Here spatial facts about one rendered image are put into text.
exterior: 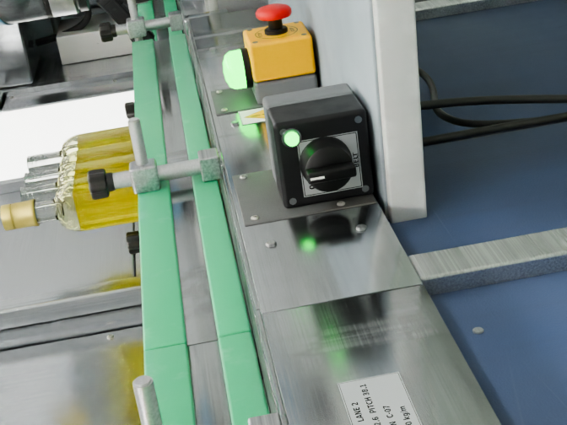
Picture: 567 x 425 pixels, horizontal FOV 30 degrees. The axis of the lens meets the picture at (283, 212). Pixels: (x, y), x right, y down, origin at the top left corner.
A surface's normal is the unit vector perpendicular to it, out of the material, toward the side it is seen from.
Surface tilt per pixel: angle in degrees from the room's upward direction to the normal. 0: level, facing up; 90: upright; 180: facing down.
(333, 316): 90
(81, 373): 90
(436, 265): 90
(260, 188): 90
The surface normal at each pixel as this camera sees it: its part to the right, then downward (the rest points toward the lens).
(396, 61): 0.15, 0.47
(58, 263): -0.13, -0.90
